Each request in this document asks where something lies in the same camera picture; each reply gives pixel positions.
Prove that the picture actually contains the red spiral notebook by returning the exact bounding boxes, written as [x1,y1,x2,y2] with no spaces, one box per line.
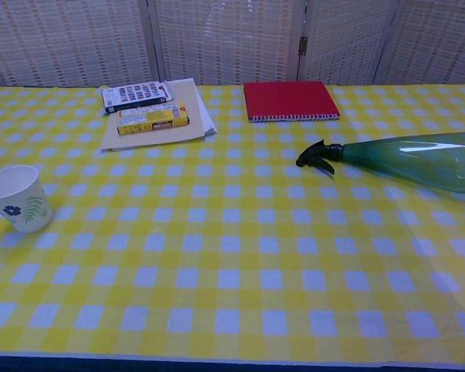
[243,81,341,124]

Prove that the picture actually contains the flower print paper cup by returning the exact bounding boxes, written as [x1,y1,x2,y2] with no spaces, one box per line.
[0,165,53,234]

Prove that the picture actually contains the yellow checked tablecloth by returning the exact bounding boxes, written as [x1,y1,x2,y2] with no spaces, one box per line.
[0,83,465,367]

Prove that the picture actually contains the black white picture box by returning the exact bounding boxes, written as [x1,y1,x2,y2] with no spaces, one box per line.
[102,81,174,114]

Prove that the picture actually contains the yellow cardboard box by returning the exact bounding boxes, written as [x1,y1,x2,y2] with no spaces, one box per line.
[116,102,191,136]

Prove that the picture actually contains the white paper sheets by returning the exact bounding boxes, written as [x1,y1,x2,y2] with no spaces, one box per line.
[165,77,219,137]

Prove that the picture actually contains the green spray bottle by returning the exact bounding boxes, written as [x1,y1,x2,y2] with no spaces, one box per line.
[296,131,465,195]

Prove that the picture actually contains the tan paper envelope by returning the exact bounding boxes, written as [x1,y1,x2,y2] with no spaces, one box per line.
[100,80,207,152]

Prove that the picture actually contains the woven folding screen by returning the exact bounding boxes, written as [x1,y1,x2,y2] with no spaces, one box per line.
[0,0,465,92]

